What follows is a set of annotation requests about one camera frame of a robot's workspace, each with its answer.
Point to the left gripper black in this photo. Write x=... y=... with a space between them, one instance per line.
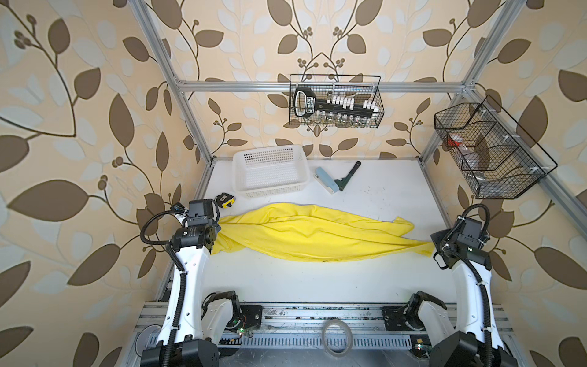
x=213 y=225

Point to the black wire basket back wall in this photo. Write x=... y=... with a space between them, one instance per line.
x=338 y=81

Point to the black tape roll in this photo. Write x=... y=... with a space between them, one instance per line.
x=147 y=339

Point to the black wire basket wall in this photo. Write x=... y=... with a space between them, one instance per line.
x=499 y=158
x=338 y=81

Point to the black socket set rail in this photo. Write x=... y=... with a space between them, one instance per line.
x=314 y=100

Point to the white plastic basket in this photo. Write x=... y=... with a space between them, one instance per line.
x=270 y=171

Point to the red item in wire basket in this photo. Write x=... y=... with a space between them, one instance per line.
x=454 y=140

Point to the clear tape roll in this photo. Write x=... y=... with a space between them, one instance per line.
x=337 y=338

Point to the green pipe wrench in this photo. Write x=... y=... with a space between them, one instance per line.
x=343 y=182

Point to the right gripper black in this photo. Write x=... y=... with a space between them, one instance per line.
x=439 y=236

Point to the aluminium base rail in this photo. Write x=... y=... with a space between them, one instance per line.
x=283 y=325

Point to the yellow trousers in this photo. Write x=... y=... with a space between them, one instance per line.
x=312 y=233

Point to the black wire basket right wall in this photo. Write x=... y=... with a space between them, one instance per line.
x=499 y=158

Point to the yellow black tape measure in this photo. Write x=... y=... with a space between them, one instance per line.
x=225 y=200

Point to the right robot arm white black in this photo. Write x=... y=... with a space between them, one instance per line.
x=474 y=339

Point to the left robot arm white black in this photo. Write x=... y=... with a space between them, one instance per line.
x=194 y=324

